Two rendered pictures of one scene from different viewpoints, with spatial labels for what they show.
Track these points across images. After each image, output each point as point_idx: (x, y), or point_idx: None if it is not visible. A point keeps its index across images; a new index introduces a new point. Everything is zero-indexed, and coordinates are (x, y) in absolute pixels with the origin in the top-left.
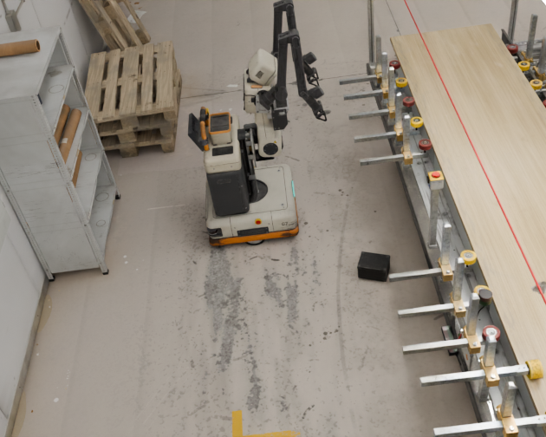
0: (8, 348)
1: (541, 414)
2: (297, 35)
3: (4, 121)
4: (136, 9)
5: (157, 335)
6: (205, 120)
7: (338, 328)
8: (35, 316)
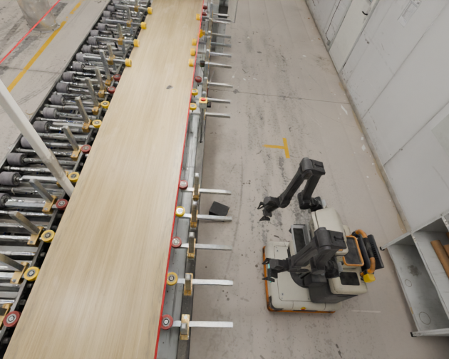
0: (403, 177)
1: (194, 57)
2: (304, 159)
3: None
4: None
5: (333, 199)
6: (365, 269)
7: (242, 184)
8: (405, 216)
